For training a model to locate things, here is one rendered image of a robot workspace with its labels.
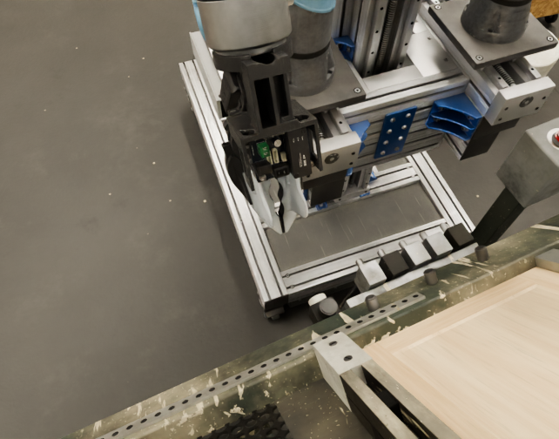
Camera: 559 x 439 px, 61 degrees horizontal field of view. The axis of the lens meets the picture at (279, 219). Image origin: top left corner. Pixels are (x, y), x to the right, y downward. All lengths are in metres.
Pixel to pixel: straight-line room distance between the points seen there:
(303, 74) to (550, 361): 0.68
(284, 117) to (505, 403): 0.51
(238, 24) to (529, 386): 0.61
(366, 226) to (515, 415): 1.21
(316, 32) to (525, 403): 0.71
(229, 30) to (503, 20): 0.92
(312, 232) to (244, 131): 1.39
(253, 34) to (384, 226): 1.50
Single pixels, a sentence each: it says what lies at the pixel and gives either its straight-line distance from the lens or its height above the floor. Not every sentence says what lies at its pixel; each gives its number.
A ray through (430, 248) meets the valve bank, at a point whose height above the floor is 0.75.
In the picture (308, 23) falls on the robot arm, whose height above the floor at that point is 1.21.
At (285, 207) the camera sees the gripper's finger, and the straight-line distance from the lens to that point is 0.52.
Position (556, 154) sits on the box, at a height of 0.93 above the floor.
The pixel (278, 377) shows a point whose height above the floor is 0.90.
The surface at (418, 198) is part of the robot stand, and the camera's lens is 1.95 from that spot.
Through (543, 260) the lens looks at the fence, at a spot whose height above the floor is 0.92.
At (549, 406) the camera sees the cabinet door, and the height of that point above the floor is 1.13.
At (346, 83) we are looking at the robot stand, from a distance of 1.08.
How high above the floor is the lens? 1.78
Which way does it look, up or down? 60 degrees down
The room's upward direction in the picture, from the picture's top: straight up
